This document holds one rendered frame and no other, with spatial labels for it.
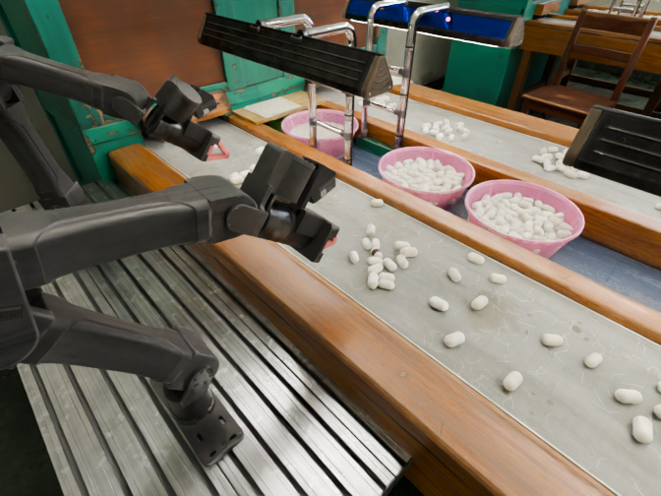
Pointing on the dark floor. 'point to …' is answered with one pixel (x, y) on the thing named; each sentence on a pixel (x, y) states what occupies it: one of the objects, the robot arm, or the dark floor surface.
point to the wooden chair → (577, 101)
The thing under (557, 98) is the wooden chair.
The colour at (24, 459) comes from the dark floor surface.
